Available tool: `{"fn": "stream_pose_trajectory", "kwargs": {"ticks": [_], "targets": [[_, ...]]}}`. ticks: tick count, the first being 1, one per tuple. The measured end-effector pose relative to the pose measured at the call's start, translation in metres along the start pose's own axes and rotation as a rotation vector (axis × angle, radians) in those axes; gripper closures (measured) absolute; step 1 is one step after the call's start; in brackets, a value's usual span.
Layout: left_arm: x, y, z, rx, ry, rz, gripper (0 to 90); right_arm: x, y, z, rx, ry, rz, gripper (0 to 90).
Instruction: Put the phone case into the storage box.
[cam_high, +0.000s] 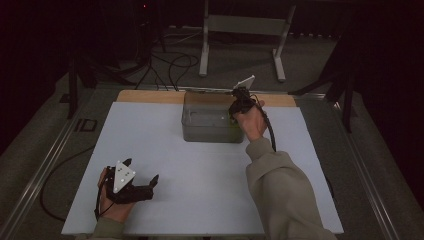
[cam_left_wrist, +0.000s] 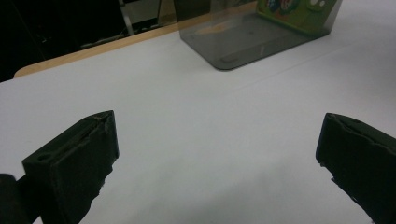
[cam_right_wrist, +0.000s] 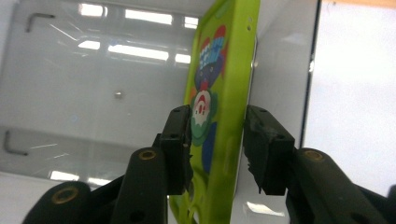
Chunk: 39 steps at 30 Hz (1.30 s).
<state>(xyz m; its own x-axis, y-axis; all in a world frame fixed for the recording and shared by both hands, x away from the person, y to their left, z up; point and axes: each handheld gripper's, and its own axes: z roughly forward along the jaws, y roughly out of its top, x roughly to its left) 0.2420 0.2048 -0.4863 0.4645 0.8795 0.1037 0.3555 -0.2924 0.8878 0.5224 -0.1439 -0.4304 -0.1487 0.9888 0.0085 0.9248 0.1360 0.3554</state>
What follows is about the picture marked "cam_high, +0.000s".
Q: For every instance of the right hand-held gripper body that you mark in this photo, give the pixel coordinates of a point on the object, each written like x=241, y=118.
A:
x=241, y=100

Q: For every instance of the smoky transparent plastic box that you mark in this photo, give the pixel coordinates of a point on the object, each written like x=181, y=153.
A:
x=208, y=120

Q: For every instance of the person's right hand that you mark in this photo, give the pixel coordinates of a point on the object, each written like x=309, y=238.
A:
x=253, y=121

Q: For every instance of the metal floor rail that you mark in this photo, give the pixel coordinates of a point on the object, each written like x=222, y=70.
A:
x=36, y=180
x=366, y=180

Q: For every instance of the grey metal stand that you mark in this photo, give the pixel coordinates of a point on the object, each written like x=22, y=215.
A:
x=245, y=25

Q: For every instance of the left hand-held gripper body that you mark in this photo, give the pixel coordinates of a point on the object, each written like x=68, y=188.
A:
x=125, y=186

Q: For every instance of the black stand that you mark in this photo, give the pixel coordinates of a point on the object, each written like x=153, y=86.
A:
x=346, y=100

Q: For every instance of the person's left hand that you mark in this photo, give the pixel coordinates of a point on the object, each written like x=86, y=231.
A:
x=115, y=208

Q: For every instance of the white table mat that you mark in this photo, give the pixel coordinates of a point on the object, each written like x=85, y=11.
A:
x=186, y=186

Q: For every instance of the black floor outlet plate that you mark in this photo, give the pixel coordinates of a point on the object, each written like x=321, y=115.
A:
x=86, y=125

